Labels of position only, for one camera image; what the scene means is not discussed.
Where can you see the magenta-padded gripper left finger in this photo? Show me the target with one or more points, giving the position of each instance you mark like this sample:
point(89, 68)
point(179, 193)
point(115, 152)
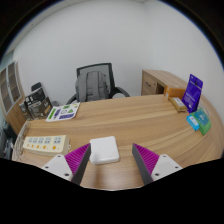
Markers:
point(60, 165)

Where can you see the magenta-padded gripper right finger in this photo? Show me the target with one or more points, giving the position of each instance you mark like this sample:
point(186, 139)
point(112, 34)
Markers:
point(164, 166)

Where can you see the white charger block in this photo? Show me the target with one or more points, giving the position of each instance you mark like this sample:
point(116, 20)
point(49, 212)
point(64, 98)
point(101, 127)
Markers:
point(104, 150)

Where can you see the cream power strip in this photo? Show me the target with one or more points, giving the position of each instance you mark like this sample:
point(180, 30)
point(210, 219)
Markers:
point(46, 145)

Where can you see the small blue box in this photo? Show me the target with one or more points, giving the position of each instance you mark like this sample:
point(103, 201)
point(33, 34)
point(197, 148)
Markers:
point(192, 122)

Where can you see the printed paper sheet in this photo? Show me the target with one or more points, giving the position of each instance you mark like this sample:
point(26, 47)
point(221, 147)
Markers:
point(63, 112)

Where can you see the black sofa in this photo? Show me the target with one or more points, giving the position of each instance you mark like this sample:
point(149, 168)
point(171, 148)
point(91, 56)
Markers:
point(6, 143)

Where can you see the small green box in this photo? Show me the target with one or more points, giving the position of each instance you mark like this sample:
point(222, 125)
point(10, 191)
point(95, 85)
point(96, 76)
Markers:
point(204, 121)

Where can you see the large black printed box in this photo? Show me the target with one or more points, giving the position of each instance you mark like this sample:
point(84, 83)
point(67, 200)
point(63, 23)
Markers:
point(40, 108)

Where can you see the small tan box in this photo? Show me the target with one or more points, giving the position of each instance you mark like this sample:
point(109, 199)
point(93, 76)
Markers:
point(177, 104)

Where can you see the orange box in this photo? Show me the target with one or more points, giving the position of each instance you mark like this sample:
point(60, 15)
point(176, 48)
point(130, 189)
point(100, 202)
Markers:
point(173, 92)

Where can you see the small black printed box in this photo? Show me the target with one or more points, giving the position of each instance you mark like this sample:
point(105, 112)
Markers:
point(35, 95)

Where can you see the purple standing sign card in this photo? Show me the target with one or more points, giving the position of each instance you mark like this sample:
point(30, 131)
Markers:
point(192, 93)

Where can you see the wooden glass-door cabinet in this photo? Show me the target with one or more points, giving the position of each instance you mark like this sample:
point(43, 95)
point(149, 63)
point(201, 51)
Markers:
point(11, 100)

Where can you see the wooden side desk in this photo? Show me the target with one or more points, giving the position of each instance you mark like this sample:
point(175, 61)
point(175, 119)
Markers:
point(151, 83)

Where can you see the grey backpack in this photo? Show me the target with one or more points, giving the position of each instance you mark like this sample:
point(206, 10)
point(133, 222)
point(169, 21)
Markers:
point(91, 86)

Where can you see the black mesh office chair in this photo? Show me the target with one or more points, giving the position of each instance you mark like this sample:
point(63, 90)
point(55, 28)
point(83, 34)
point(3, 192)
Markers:
point(111, 83)

